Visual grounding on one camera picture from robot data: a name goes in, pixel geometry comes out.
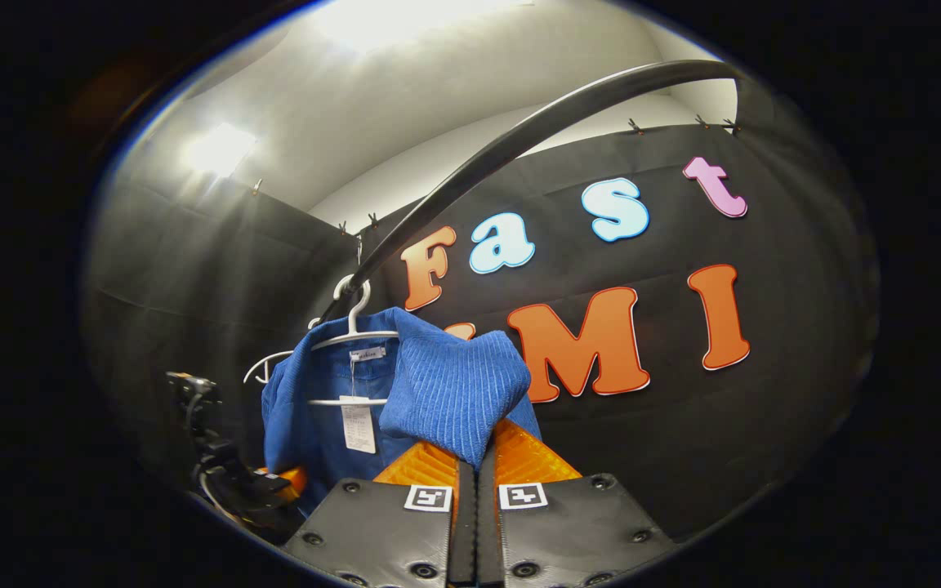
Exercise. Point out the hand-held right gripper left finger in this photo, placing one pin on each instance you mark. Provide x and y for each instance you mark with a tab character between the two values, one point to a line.
381	531

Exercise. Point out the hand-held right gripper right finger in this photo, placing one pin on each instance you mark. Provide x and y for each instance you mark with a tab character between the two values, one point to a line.
577	531

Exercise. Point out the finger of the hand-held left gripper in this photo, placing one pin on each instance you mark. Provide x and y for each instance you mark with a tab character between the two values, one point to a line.
283	482

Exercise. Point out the white plastic hanger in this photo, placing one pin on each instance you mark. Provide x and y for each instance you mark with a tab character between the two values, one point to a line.
270	358
323	402

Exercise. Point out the ceiling light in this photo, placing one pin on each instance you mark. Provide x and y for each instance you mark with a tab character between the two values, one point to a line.
221	149

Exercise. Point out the black clothes rail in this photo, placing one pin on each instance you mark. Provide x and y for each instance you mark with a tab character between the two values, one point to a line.
519	135

